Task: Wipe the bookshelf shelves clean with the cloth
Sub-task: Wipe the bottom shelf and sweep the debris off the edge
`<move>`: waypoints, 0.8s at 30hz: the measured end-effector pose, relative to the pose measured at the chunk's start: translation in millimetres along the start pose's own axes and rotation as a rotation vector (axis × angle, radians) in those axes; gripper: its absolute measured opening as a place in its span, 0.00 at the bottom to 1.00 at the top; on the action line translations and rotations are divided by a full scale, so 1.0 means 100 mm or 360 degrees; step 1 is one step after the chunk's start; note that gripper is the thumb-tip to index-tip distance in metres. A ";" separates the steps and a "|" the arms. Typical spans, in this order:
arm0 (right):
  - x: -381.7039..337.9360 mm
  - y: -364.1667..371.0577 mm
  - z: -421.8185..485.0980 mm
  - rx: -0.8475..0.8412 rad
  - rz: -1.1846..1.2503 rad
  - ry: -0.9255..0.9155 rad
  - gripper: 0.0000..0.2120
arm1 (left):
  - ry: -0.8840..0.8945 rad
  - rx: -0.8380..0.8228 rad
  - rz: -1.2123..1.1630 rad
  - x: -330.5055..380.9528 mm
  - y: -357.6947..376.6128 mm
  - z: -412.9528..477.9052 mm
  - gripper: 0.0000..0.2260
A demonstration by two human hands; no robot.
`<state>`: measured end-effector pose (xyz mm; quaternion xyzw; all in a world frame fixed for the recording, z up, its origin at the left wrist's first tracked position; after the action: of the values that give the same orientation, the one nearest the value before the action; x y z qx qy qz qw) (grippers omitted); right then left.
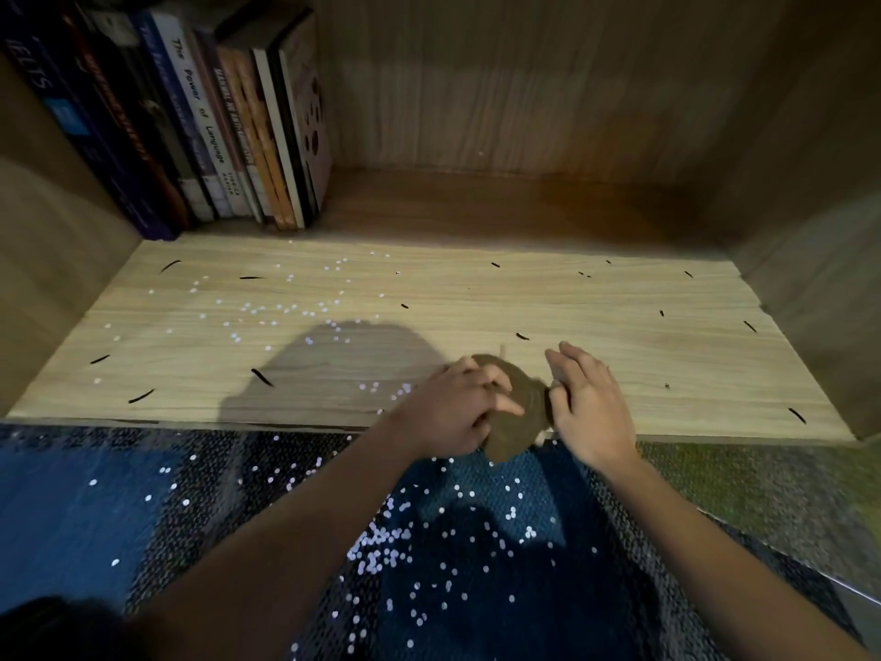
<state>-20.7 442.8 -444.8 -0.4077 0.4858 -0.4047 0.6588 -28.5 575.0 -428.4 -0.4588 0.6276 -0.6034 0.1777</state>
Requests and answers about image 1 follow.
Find person's left hand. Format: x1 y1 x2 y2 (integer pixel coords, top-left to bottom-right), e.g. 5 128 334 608
392 356 526 462

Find person's right hand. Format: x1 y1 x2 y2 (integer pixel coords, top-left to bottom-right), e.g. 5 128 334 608
544 340 644 477

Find brown cleaning cloth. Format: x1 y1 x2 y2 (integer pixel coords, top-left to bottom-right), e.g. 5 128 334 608
471 353 556 466

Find person's right forearm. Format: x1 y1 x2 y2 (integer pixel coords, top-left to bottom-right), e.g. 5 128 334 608
606 454 864 661

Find person's left forearm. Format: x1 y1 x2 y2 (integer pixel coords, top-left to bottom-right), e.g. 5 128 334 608
120 413 448 661

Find scattered black slivers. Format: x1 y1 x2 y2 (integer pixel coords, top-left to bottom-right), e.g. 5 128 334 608
89 258 808 426

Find wooden bookshelf cabinet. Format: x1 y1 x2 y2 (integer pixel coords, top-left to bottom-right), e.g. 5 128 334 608
0 0 881 449

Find row of upright books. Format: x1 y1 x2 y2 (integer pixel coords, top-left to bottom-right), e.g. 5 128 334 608
0 0 335 243

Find blue patterned rug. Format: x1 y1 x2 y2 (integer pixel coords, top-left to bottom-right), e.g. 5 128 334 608
0 422 881 661

